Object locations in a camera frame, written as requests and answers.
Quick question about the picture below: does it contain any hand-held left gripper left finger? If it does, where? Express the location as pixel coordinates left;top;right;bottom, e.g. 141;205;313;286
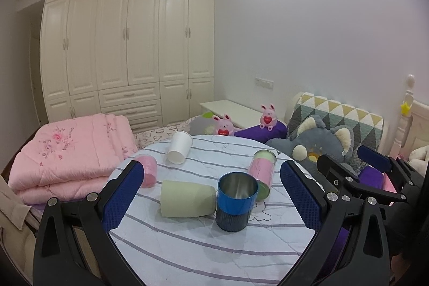
32;159;148;286

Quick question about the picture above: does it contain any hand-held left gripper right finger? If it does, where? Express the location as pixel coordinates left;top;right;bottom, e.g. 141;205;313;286
278;159;391;286

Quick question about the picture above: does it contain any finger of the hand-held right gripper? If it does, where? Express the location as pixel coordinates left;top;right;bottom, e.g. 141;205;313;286
356;144;429;198
316;154;408;206

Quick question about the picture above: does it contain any pink and green cup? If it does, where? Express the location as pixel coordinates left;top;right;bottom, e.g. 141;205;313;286
247;149;277;201

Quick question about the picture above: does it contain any light green cup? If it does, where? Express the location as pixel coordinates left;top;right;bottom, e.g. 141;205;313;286
160;180;217;218

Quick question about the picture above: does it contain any blue metal cup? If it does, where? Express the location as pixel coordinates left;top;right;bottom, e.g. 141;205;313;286
215;172;259;233

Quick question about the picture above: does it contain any white cup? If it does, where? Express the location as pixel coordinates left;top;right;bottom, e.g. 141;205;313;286
167;131;193;165

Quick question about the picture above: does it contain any small purple pillow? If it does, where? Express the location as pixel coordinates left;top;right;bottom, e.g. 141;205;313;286
358;167;384;190

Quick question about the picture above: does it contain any grey plush toy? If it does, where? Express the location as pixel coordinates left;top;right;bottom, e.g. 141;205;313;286
266;115;362;178

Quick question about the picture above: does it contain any white plush toy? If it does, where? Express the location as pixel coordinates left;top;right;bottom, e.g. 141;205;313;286
407;144;429;162

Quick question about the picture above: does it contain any cream bed headboard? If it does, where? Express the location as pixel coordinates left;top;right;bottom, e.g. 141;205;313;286
388;73;429;160

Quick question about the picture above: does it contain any triangle patterned cushion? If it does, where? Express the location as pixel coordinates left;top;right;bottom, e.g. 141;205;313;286
286;92;384;153

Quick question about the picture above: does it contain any folded pink quilt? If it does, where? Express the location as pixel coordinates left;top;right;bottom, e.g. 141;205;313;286
7;112;139;206

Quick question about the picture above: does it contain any heart print bedsheet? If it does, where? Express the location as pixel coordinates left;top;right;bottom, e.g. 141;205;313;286
132;115;199;151

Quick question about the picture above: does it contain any purple cushion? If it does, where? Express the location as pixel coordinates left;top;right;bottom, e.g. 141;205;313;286
234;122;288;146

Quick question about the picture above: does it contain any striped white tablecloth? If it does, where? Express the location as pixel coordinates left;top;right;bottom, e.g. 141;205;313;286
109;135;323;286

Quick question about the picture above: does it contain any pink bunny toy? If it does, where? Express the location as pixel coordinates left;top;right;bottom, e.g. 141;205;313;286
212;113;234;137
259;103;278;130

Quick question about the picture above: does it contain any grey round pillow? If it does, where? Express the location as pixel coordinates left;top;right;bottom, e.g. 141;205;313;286
188;111;222;136

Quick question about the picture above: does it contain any white bedside table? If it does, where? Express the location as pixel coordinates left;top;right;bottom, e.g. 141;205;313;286
200;100;266;129

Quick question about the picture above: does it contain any beige garment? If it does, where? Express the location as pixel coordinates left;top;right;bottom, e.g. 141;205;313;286
0;176;45;275

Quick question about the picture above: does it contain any cream white wardrobe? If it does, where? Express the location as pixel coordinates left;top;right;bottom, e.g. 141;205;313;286
39;0;215;134

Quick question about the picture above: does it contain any white wall socket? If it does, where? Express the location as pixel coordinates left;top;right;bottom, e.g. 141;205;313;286
255;76;275;89

